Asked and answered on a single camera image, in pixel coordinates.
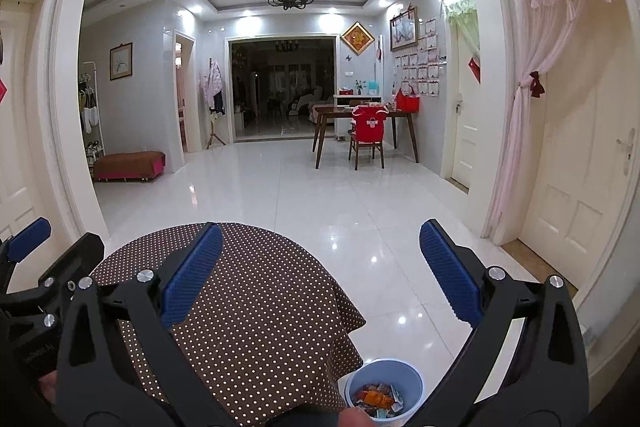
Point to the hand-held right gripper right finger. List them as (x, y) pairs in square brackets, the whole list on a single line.
[(450, 274)]

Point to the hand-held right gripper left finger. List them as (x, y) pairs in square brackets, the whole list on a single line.
[(192, 277)]

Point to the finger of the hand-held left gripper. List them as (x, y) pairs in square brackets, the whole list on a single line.
[(75, 257), (30, 234)]

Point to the blue plastic bin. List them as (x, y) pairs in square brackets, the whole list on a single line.
[(360, 374)]

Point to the person's left hand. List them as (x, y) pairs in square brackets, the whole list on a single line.
[(48, 387)]

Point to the person's right hand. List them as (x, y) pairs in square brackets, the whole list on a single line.
[(356, 419)]

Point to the brown polka-dot tablecloth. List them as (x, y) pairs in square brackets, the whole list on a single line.
[(260, 317)]

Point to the white door with red ornament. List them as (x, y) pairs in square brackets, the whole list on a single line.
[(15, 157)]

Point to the red brown bench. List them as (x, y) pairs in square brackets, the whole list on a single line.
[(129, 165)]

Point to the white coat rack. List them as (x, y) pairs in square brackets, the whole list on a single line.
[(90, 117)]

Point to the white door with green valance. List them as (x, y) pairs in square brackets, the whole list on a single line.
[(465, 132)]

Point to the orange wrapper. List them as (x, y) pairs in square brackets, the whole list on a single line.
[(378, 400)]

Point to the red diamond door ornament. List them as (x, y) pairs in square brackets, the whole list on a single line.
[(2, 90)]

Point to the wooden clothes stand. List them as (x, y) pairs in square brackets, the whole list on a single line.
[(215, 132)]

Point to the wooden chair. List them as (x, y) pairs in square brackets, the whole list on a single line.
[(367, 152)]

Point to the red chair cover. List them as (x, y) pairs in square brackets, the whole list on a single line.
[(370, 122)]

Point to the white door with pink curtain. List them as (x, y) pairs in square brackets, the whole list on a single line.
[(585, 167)]

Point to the red bag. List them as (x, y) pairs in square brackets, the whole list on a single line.
[(407, 100)]

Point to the hanging clothes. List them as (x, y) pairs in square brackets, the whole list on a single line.
[(212, 89)]

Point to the wooden dining table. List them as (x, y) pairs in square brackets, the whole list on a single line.
[(335, 111)]

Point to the light blue appliance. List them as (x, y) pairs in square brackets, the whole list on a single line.
[(372, 87)]

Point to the white cabinet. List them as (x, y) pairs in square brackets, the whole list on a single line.
[(345, 99)]

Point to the red envelope door ornament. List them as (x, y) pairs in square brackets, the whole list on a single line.
[(474, 68)]

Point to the white sofa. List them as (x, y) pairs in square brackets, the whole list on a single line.
[(305, 102)]

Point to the red bow tie-back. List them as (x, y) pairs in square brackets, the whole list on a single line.
[(536, 83)]

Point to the red hanging paddle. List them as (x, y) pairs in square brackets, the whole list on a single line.
[(380, 49)]

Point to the pink curtain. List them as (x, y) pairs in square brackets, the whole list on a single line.
[(530, 32)]

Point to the green door valance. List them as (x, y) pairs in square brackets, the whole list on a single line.
[(460, 4)]

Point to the small framed wall picture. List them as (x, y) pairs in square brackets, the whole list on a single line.
[(121, 61)]

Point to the group of wall certificates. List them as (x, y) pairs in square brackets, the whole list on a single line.
[(425, 57)]

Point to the large framed wall picture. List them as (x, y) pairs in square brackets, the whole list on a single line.
[(404, 29)]

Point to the red diamond wall ornament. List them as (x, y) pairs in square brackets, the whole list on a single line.
[(356, 38)]

